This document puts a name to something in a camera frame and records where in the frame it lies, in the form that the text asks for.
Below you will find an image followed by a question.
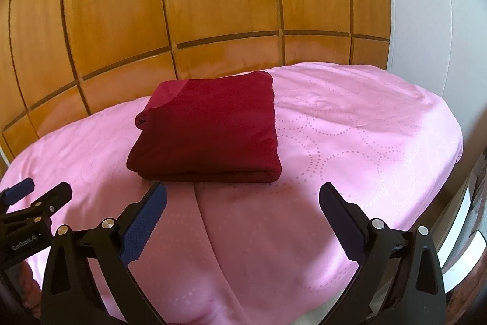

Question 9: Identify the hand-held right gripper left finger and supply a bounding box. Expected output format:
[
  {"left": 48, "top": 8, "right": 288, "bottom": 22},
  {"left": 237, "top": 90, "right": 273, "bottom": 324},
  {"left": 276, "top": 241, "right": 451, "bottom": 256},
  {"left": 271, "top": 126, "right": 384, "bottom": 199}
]
[{"left": 41, "top": 182, "right": 169, "bottom": 325}]

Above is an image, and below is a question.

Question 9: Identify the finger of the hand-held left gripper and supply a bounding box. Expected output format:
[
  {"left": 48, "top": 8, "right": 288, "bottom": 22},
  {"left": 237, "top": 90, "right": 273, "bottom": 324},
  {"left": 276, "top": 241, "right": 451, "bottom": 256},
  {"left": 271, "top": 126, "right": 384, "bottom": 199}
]
[
  {"left": 0, "top": 178, "right": 36, "bottom": 207},
  {"left": 0, "top": 182, "right": 74, "bottom": 234}
]

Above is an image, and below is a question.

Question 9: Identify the white bed frame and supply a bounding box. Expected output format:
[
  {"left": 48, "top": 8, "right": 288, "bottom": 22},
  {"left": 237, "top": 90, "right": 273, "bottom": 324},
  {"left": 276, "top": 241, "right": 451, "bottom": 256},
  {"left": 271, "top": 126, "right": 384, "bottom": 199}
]
[{"left": 434, "top": 165, "right": 482, "bottom": 289}]

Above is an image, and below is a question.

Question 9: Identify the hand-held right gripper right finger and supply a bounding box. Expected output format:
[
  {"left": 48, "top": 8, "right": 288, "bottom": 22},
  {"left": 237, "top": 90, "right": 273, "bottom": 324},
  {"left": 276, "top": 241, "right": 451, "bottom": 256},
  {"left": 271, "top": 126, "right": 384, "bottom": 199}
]
[{"left": 319, "top": 182, "right": 447, "bottom": 325}]

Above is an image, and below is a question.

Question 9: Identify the pink patterned bed sheet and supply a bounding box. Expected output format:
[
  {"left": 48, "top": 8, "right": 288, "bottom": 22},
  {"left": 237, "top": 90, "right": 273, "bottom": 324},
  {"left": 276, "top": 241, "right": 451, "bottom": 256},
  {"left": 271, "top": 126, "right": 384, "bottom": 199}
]
[{"left": 0, "top": 62, "right": 465, "bottom": 325}]

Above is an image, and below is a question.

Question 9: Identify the dark red garment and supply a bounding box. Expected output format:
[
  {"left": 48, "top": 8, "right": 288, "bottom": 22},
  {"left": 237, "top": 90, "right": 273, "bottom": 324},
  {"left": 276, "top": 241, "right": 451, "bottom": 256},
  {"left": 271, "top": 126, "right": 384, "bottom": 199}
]
[{"left": 126, "top": 70, "right": 283, "bottom": 184}]

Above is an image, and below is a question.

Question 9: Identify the wooden panelled wardrobe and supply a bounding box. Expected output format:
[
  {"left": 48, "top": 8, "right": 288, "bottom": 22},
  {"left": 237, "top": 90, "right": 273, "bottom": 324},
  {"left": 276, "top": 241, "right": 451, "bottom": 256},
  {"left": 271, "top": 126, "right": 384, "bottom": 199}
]
[{"left": 0, "top": 0, "right": 393, "bottom": 168}]

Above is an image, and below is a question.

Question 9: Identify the dark red cloth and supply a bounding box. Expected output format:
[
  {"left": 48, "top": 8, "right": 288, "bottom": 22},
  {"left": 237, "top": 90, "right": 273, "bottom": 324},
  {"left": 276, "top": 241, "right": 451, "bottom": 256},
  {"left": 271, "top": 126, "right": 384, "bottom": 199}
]
[{"left": 15, "top": 261, "right": 42, "bottom": 310}]

